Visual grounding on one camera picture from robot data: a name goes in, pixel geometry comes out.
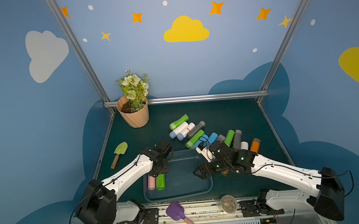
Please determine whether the green trash bag roll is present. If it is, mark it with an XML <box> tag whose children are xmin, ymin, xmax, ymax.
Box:
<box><xmin>155</xmin><ymin>174</ymin><xmax>166</xmax><ymax>191</ymax></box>

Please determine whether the pink trash bag roll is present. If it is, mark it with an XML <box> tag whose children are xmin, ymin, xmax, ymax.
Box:
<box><xmin>147</xmin><ymin>176</ymin><xmax>156</xmax><ymax>191</ymax></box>

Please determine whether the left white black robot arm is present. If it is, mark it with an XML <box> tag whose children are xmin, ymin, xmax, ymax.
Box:
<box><xmin>72</xmin><ymin>140</ymin><xmax>173</xmax><ymax>224</ymax></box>

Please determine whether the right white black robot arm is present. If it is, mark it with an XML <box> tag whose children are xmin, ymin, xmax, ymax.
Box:
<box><xmin>193</xmin><ymin>138</ymin><xmax>345</xmax><ymax>221</ymax></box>

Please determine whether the white roll blue end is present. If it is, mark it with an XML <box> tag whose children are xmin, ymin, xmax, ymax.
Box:
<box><xmin>240</xmin><ymin>141</ymin><xmax>249</xmax><ymax>150</ymax></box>

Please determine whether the grey roll on right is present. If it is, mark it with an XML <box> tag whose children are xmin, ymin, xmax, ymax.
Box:
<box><xmin>232</xmin><ymin>130</ymin><xmax>242</xmax><ymax>151</ymax></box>

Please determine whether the white blue trash bag roll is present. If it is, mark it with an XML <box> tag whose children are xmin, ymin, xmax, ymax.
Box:
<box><xmin>169</xmin><ymin>122</ymin><xmax>188</xmax><ymax>139</ymax></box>

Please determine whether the teal plastic storage box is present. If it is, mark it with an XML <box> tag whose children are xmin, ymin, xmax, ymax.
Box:
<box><xmin>143</xmin><ymin>149</ymin><xmax>213</xmax><ymax>203</ymax></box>

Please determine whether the dark grey trash bag roll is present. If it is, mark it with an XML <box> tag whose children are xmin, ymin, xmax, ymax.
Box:
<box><xmin>186</xmin><ymin>121</ymin><xmax>206</xmax><ymax>139</ymax></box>

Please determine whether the round clear lid dish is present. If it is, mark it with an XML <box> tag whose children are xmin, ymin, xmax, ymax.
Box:
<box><xmin>220</xmin><ymin>194</ymin><xmax>239</xmax><ymax>214</ymax></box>

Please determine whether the beige flower pot with plant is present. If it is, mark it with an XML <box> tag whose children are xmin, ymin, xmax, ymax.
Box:
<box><xmin>117</xmin><ymin>69</ymin><xmax>149</xmax><ymax>128</ymax></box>

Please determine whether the green trowel wooden handle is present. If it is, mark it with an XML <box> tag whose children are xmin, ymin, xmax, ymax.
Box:
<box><xmin>111</xmin><ymin>142</ymin><xmax>128</xmax><ymax>169</ymax></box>

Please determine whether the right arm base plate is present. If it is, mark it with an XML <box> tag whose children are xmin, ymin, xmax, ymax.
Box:
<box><xmin>238</xmin><ymin>199</ymin><xmax>285</xmax><ymax>217</ymax></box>

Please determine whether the purple toy shovel pink handle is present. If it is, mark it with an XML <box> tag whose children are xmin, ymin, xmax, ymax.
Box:
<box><xmin>166</xmin><ymin>201</ymin><xmax>195</xmax><ymax>224</ymax></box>

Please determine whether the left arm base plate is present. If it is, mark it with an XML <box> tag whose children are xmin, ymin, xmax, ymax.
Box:
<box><xmin>117</xmin><ymin>207</ymin><xmax>159</xmax><ymax>224</ymax></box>

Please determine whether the aluminium frame rail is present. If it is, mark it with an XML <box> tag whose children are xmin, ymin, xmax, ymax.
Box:
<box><xmin>104</xmin><ymin>89</ymin><xmax>269</xmax><ymax>109</ymax></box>

